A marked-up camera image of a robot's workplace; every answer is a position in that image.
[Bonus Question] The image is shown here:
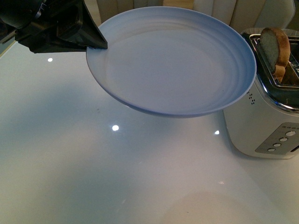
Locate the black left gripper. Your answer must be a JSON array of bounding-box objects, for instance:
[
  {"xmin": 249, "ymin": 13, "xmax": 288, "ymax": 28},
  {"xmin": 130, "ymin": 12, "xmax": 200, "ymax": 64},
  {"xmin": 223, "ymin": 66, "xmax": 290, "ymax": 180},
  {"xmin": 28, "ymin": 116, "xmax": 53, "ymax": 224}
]
[{"xmin": 16, "ymin": 0, "xmax": 107, "ymax": 53}]

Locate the light blue round plate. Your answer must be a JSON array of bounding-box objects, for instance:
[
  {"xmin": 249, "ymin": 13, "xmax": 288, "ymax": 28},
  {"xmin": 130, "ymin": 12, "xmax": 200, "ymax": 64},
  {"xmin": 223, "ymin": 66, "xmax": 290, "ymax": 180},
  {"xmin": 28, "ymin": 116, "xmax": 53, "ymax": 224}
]
[{"xmin": 86, "ymin": 7, "xmax": 256, "ymax": 118}]

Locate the slice of brown bread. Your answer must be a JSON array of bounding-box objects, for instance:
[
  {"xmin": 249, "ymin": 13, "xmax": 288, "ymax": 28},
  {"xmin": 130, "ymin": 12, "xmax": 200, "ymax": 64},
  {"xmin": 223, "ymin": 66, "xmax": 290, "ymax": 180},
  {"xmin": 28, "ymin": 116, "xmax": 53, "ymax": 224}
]
[{"xmin": 260, "ymin": 28, "xmax": 291, "ymax": 83}]

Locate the beige chair left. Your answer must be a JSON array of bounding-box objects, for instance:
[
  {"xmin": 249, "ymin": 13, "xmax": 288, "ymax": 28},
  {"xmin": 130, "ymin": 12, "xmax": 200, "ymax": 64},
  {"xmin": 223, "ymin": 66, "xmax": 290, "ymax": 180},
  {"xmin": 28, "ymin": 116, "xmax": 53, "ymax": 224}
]
[{"xmin": 97, "ymin": 0, "xmax": 163, "ymax": 23}]

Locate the beige chair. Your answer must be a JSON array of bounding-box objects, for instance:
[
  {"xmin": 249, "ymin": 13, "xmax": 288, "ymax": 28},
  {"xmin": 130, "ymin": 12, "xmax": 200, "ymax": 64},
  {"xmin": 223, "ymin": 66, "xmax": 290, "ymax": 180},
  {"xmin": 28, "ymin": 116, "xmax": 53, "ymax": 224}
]
[
  {"xmin": 192, "ymin": 0, "xmax": 295, "ymax": 32},
  {"xmin": 97, "ymin": 0, "xmax": 163, "ymax": 23}
]

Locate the beige chair right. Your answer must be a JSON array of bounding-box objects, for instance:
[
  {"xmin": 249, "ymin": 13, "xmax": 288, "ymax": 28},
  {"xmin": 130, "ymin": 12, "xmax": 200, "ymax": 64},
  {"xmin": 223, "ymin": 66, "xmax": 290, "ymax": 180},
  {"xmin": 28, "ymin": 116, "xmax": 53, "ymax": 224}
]
[{"xmin": 192, "ymin": 0, "xmax": 295, "ymax": 32}]

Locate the white and chrome toaster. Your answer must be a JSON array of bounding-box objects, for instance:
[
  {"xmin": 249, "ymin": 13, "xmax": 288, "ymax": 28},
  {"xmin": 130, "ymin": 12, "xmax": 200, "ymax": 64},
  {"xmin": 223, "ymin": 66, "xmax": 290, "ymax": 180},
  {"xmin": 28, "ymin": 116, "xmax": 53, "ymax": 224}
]
[{"xmin": 223, "ymin": 28, "xmax": 299, "ymax": 159}]

